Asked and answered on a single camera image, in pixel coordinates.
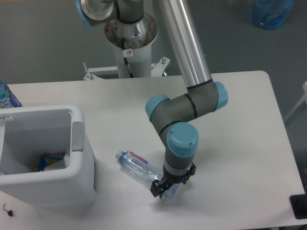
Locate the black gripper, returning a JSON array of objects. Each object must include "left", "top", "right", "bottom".
[{"left": 150, "top": 161, "right": 196, "bottom": 198}]

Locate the clear plastic water bottle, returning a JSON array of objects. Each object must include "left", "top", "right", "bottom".
[{"left": 115, "top": 149, "right": 181, "bottom": 199}]

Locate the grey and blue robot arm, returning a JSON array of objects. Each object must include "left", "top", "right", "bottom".
[{"left": 75, "top": 0, "right": 228, "bottom": 197}]

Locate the white plastic trash can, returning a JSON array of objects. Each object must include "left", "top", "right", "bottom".
[{"left": 0, "top": 104, "right": 96, "bottom": 207}]

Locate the black device at table edge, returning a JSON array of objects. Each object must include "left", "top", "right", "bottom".
[{"left": 290, "top": 194, "right": 307, "bottom": 219}]

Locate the blue and yellow snack wrapper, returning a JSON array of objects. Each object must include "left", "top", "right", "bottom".
[{"left": 36, "top": 153, "right": 65, "bottom": 172}]

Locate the blue labelled bottle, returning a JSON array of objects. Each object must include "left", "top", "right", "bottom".
[{"left": 0, "top": 81, "right": 22, "bottom": 109}]

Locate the blue plastic bag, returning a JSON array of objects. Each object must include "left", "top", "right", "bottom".
[{"left": 251, "top": 0, "right": 295, "bottom": 30}]

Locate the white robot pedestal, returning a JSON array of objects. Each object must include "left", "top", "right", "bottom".
[{"left": 83, "top": 12, "right": 171, "bottom": 81}]

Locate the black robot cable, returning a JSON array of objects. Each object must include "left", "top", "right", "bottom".
[{"left": 121, "top": 37, "right": 134, "bottom": 79}]

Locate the white frame at right edge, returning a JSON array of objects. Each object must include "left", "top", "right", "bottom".
[{"left": 284, "top": 81, "right": 307, "bottom": 126}]

